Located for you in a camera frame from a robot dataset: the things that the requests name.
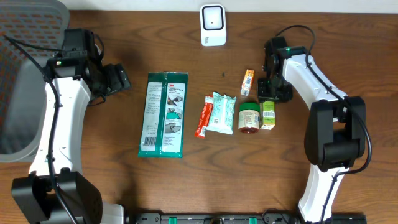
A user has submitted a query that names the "green juice carton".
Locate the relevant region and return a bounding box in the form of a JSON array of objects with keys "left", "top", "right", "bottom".
[{"left": 260, "top": 101, "right": 275, "bottom": 130}]

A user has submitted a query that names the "orange tissue packet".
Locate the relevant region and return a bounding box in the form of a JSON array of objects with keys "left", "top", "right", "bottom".
[{"left": 241, "top": 69, "right": 254, "bottom": 96}]

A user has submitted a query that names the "green lid spice jar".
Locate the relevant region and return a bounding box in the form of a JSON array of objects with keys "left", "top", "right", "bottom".
[{"left": 238, "top": 103, "right": 261, "bottom": 134}]

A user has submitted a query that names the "white teal snack packet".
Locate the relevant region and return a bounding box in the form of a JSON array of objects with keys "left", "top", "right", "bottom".
[{"left": 206, "top": 92, "right": 236, "bottom": 135}]

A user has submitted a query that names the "green white barcode packet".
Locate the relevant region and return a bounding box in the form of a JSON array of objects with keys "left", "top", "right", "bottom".
[{"left": 137, "top": 72, "right": 188, "bottom": 158}]

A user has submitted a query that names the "red white snack packet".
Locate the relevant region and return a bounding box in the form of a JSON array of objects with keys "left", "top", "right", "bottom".
[{"left": 195, "top": 95, "right": 213, "bottom": 139}]

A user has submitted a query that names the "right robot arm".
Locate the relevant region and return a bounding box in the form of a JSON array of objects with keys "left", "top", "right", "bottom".
[{"left": 257, "top": 41, "right": 372, "bottom": 223}]

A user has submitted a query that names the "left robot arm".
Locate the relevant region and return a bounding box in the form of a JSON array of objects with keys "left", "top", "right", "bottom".
[{"left": 11, "top": 59, "right": 130, "bottom": 223}]

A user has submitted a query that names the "white barcode scanner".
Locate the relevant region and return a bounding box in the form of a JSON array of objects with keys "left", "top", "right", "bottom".
[{"left": 200, "top": 4, "right": 227, "bottom": 47}]

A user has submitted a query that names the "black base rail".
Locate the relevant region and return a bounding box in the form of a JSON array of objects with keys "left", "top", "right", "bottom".
[{"left": 124, "top": 212, "right": 368, "bottom": 224}]

